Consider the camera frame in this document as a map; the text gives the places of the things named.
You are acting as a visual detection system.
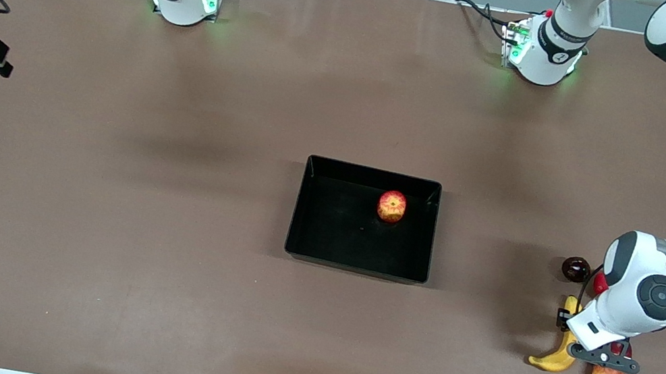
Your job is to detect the red yellow apple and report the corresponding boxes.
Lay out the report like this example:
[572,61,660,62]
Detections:
[375,187,410,226]

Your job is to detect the yellow banana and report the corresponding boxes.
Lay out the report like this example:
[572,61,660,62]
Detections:
[526,290,589,374]

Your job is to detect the dark purple plum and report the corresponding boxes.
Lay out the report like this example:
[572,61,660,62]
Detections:
[559,254,594,286]

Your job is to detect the red peach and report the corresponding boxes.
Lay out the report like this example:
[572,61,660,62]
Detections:
[591,270,612,297]

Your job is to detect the black left arm base cable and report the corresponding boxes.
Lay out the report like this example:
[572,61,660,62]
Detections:
[447,0,518,44]

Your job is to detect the black plastic box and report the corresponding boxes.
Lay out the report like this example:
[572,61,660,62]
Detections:
[281,152,447,288]

